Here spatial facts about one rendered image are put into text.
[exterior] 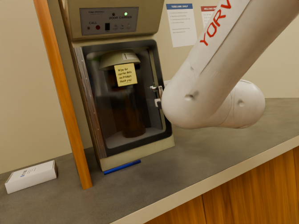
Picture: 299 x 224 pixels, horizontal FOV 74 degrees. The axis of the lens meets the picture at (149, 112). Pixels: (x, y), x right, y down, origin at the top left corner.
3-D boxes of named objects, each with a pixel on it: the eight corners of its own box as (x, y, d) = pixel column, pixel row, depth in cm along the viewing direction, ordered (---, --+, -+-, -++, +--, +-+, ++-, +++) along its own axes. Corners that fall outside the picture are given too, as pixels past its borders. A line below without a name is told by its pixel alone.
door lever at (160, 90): (161, 108, 81) (155, 109, 80) (157, 84, 80) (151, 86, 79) (167, 108, 76) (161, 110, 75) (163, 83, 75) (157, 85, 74)
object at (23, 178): (14, 181, 80) (11, 172, 80) (57, 168, 87) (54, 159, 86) (7, 194, 70) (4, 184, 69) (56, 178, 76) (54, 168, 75)
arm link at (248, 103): (275, 131, 42) (279, 79, 42) (232, 133, 37) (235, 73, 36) (224, 124, 55) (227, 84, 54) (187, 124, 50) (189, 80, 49)
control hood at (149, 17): (70, 41, 66) (63, 10, 65) (155, 34, 79) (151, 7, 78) (73, 30, 56) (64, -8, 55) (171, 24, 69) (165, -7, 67)
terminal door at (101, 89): (101, 158, 73) (75, 46, 67) (172, 135, 85) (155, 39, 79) (102, 159, 72) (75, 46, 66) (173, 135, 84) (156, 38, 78)
